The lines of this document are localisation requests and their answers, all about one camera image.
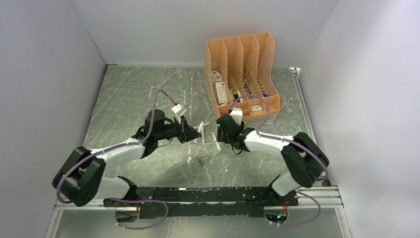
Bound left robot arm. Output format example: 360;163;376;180
52;110;202;207

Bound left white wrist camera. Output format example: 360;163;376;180
171;103;187;121

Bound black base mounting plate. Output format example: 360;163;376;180
103;186;298;219

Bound grey stationery blister pack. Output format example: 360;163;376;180
210;70;222;83

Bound white pen red tip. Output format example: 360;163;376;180
194;121;211;134

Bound orange plastic file organizer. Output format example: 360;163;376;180
205;32;281;121

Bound white corner bracket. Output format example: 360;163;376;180
289;67;302;76

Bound pens in organizer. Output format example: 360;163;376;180
228;71;251;100

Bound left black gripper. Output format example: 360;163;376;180
156;115;201;143

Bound white red box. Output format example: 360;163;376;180
213;82;228;105

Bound white pen pointing up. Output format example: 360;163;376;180
201;126;205;146

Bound white pen green tip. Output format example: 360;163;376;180
212;132;222;152

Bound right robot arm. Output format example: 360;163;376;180
216;115;329;205

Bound aluminium frame rail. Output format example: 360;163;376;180
68;186;344;208

